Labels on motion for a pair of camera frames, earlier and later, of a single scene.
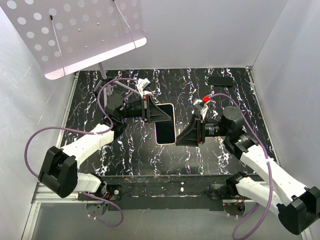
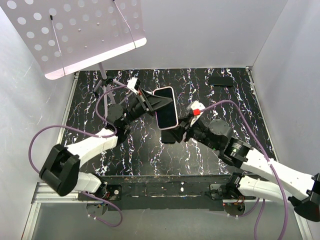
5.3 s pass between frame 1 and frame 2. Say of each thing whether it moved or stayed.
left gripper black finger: moved
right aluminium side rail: stayed
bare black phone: stayed
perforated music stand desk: stayed
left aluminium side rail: stayed
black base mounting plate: stayed
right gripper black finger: moved
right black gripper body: stayed
